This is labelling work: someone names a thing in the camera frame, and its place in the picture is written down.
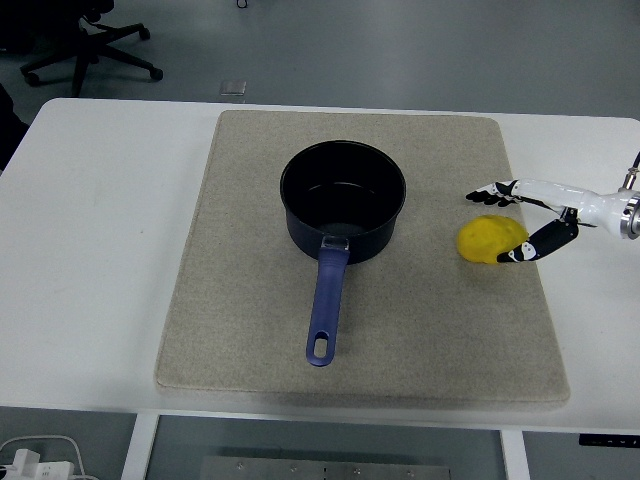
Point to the black table control panel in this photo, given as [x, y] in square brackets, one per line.
[610, 440]

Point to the white table leg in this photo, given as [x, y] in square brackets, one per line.
[515, 457]
[137, 450]

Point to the white power strip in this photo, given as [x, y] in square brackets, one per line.
[37, 467]

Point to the black office chair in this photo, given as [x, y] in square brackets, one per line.
[87, 40]

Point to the grey metal plate with screws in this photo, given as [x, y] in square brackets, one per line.
[325, 470]

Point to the yellow potato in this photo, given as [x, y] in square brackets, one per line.
[485, 237]

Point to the beige felt mat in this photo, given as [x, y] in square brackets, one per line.
[250, 300]

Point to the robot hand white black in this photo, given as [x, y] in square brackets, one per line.
[595, 200]

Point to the dark object beside table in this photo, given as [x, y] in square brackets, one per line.
[9, 130]

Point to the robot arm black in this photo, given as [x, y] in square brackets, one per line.
[632, 215]

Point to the grey floor socket plate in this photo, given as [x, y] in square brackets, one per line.
[233, 87]

